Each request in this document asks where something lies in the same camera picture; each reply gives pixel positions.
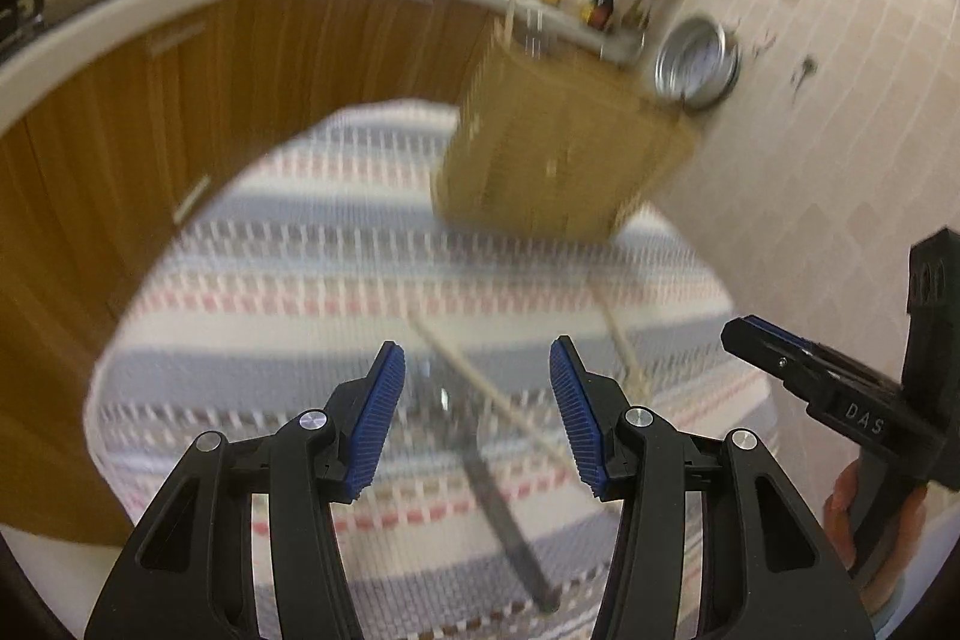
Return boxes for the striped woven tablecloth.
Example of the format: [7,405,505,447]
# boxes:
[84,101,778,640]

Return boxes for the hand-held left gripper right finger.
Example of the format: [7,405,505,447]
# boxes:
[549,334,875,640]

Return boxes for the wooden base cabinets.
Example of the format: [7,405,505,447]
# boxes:
[0,0,511,547]

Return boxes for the wicker utensil basket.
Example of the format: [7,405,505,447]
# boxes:
[430,21,700,245]

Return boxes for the white kitchen countertop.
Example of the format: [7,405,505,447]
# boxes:
[0,0,647,139]

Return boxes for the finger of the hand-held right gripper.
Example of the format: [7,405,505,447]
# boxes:
[721,315,830,410]

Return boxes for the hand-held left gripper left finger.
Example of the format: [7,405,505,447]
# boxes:
[84,340,407,640]

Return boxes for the round metal steamer pan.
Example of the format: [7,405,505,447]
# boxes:
[652,13,741,113]

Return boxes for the person's right hand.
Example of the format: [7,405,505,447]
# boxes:
[823,460,932,620]

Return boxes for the dark soy sauce bottle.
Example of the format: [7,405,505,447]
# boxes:
[583,0,625,31]

